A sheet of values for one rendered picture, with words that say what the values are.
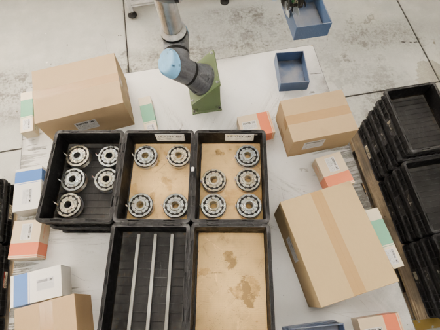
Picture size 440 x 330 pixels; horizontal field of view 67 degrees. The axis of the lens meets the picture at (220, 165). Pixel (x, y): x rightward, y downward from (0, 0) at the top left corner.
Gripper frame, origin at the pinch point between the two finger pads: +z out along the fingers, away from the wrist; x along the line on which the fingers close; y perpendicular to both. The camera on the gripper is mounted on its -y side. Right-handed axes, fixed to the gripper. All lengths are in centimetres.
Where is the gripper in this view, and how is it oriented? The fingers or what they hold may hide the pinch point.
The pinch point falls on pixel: (290, 13)
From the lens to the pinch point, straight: 154.8
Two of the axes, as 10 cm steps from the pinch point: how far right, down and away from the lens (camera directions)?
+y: 1.5, 9.1, -3.9
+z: 0.9, 3.8, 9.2
